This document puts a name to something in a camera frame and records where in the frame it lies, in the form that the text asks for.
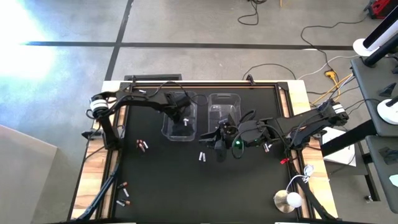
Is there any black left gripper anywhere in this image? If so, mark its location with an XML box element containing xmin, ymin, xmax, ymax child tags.
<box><xmin>164</xmin><ymin>91</ymin><xmax>192</xmax><ymax>124</ymax></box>

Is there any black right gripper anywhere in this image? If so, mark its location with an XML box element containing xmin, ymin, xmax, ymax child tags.
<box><xmin>199</xmin><ymin>113</ymin><xmax>249</xmax><ymax>162</ymax></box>

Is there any clear plastic bin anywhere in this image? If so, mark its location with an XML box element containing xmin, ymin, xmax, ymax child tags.
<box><xmin>206</xmin><ymin>92</ymin><xmax>243</xmax><ymax>141</ymax></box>
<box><xmin>160</xmin><ymin>90</ymin><xmax>199</xmax><ymax>142</ymax></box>

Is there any black slotted panel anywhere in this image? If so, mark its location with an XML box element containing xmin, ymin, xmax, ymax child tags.
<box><xmin>123</xmin><ymin>73</ymin><xmax>183</xmax><ymax>82</ymax></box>

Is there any white ball on brass base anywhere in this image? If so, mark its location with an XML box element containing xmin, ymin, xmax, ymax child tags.
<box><xmin>273</xmin><ymin>189</ymin><xmax>303</xmax><ymax>214</ymax></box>

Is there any white board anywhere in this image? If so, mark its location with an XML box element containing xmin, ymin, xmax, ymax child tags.
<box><xmin>322</xmin><ymin>126</ymin><xmax>358</xmax><ymax>168</ymax></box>

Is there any black support beam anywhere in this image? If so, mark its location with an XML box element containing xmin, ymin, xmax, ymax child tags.
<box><xmin>320</xmin><ymin>119</ymin><xmax>379</xmax><ymax>157</ymax></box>

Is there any beige panel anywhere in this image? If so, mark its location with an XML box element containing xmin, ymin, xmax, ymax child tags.
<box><xmin>0</xmin><ymin>124</ymin><xmax>58</xmax><ymax>224</ymax></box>

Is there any grey side table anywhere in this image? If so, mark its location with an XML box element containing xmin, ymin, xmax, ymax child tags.
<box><xmin>350</xmin><ymin>55</ymin><xmax>398</xmax><ymax>138</ymax></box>
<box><xmin>365</xmin><ymin>135</ymin><xmax>398</xmax><ymax>215</ymax></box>

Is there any small black object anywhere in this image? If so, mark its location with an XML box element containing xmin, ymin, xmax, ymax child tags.
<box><xmin>378</xmin><ymin>146</ymin><xmax>398</xmax><ymax>166</ymax></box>
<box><xmin>378</xmin><ymin>82</ymin><xmax>397</xmax><ymax>98</ymax></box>

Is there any white round base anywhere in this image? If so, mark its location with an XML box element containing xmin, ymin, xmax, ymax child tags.
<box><xmin>376</xmin><ymin>96</ymin><xmax>398</xmax><ymax>126</ymax></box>

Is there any white and black cylinder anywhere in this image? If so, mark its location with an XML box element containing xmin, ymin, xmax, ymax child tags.
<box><xmin>353</xmin><ymin>12</ymin><xmax>398</xmax><ymax>58</ymax></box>

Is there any red and black tool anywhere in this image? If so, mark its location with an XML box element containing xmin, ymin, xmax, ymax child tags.
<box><xmin>363</xmin><ymin>0</ymin><xmax>393</xmax><ymax>20</ymax></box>

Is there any black aluminium rig frame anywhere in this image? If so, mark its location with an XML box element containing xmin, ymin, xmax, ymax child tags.
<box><xmin>67</xmin><ymin>79</ymin><xmax>340</xmax><ymax>224</ymax></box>

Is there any black floor cable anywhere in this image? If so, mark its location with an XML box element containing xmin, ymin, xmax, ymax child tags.
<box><xmin>299</xmin><ymin>14</ymin><xmax>371</xmax><ymax>73</ymax></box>
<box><xmin>237</xmin><ymin>0</ymin><xmax>269</xmax><ymax>27</ymax></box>
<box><xmin>242</xmin><ymin>62</ymin><xmax>297</xmax><ymax>82</ymax></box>

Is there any white coiled cable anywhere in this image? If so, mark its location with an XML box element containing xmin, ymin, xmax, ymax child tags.
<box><xmin>285</xmin><ymin>164</ymin><xmax>315</xmax><ymax>191</ymax></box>

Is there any yellow power cable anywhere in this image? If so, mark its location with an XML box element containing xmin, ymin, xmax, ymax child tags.
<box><xmin>310</xmin><ymin>70</ymin><xmax>354</xmax><ymax>106</ymax></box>

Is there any white floor cable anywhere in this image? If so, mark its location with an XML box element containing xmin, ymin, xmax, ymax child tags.
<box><xmin>297</xmin><ymin>54</ymin><xmax>360</xmax><ymax>80</ymax></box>

